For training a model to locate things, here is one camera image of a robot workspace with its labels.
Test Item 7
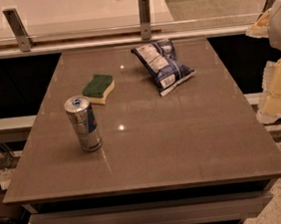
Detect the blue chip bag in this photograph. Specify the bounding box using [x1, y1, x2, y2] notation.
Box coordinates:
[132, 39, 195, 97]

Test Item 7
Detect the left metal railing bracket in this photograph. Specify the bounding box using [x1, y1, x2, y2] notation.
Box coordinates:
[3, 8, 34, 53]

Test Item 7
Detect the silver blue energy drink can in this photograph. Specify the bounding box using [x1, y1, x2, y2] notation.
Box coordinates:
[64, 96, 102, 151]

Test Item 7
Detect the middle metal railing bracket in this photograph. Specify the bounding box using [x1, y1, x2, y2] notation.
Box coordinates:
[138, 0, 151, 40]

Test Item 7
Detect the green yellow sponge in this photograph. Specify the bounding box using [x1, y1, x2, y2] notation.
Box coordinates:
[82, 74, 115, 105]

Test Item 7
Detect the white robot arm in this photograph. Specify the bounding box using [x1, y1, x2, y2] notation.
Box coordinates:
[245, 0, 281, 124]

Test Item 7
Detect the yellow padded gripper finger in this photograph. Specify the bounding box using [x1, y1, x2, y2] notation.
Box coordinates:
[245, 8, 271, 39]
[256, 59, 281, 124]

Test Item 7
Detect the brown table with drawer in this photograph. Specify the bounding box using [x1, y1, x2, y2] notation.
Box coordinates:
[4, 39, 281, 224]

